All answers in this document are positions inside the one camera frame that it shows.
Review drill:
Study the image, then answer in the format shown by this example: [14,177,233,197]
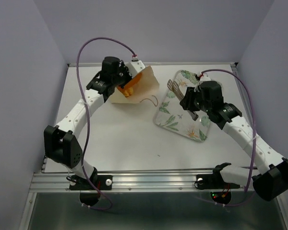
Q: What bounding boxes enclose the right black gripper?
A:
[179,86,211,113]

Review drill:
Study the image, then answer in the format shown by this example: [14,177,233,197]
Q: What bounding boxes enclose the orange fake croissant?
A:
[117,73,142,98]

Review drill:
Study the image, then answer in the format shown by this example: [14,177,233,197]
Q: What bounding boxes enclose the metal kitchen tongs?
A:
[167,80,199,121]

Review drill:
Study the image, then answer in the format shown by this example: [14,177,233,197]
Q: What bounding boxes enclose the brown paper bag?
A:
[109,66,159,107]

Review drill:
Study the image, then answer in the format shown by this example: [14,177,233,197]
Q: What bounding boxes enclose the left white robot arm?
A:
[44,57,144,189]

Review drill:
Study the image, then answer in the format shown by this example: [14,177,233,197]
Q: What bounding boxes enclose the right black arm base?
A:
[194,174,240,205]

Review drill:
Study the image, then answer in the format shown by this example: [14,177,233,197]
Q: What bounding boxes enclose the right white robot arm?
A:
[180,80,288,201]

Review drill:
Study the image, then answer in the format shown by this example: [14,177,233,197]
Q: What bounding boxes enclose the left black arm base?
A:
[66,175,113,206]

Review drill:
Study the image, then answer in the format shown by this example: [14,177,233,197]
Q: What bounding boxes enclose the floral leaf pattern tray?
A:
[154,70,212,142]

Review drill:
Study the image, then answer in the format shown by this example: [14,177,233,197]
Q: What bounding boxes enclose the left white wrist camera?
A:
[125,55,145,78]

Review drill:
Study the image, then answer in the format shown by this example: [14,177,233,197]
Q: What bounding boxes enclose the aluminium front rail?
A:
[30,169,284,192]

